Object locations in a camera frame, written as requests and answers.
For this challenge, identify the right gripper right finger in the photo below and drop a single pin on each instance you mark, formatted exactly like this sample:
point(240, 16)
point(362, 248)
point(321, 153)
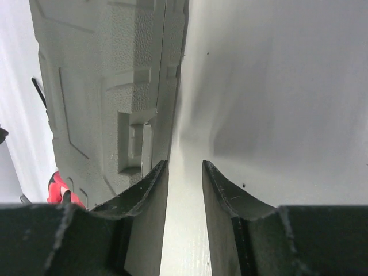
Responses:
point(249, 237)

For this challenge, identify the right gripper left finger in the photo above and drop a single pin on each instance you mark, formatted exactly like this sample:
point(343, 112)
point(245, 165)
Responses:
point(123, 236)

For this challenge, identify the pink black pliers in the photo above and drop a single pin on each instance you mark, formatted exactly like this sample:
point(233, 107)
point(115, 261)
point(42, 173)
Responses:
point(59, 193)

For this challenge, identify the grey plastic tool case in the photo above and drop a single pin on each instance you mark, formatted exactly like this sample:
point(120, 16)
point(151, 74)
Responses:
point(110, 73)

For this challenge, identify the pink handle bit screwdriver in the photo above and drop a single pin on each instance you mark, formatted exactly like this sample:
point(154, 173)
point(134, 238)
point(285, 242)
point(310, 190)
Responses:
point(40, 93)

